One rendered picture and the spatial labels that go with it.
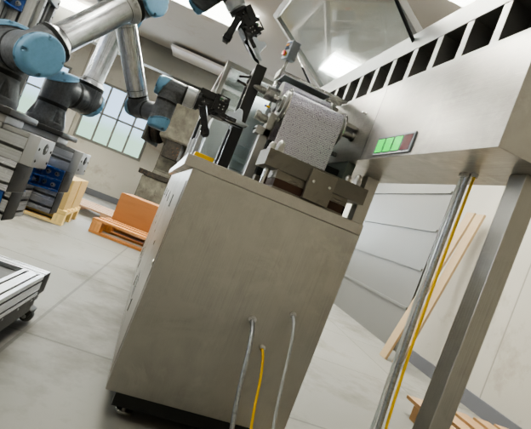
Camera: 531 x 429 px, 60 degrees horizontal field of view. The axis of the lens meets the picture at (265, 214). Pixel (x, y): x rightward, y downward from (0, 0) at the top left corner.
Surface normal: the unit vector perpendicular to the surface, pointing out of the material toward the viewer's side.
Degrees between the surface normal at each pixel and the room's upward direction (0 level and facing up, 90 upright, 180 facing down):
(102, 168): 90
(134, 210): 90
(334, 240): 90
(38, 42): 96
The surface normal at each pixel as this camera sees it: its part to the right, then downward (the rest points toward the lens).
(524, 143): 0.22, 0.07
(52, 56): 0.70, 0.38
